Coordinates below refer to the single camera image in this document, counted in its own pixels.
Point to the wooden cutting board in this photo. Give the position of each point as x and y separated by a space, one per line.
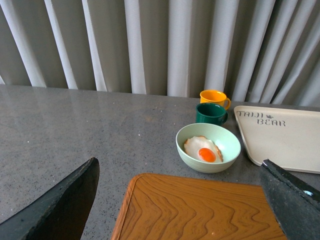
165 207

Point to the fake fried egg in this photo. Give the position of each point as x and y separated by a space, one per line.
203 149

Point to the cream bear tray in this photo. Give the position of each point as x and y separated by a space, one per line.
289 138

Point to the dark green mug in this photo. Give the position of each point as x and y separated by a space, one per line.
211 113

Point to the light green bowl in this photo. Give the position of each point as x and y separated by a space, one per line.
226 141

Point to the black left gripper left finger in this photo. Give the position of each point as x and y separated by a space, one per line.
59 214

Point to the yellow mug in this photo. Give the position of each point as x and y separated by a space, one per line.
216 97

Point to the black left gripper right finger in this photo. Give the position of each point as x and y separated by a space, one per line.
294 203

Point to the grey white curtain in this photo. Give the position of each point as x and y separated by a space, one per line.
259 51

